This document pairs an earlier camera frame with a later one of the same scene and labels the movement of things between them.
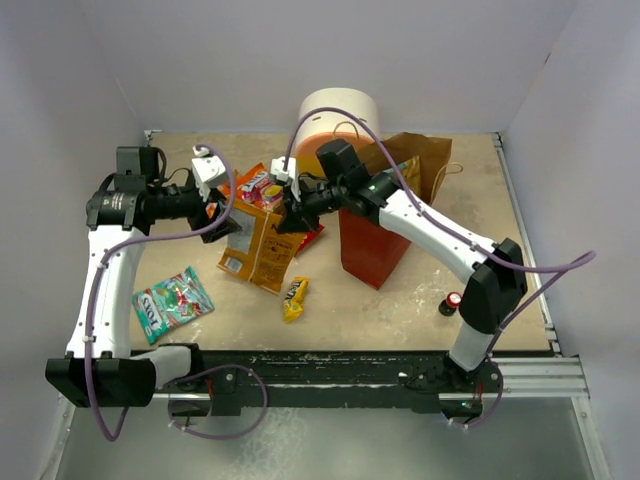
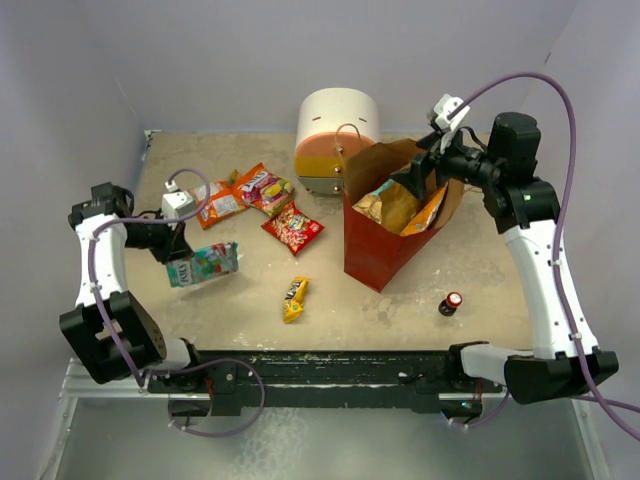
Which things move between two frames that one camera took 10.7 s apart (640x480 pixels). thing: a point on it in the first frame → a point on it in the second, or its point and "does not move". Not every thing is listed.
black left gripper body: x=191 y=207 → x=161 y=238
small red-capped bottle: x=449 y=306 does not move
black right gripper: x=299 y=219 → x=414 y=175
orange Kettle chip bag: x=259 y=253 → x=427 y=215
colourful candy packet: x=262 y=191 does not move
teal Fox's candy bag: x=170 y=303 → x=205 y=263
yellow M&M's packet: x=293 y=311 does not move
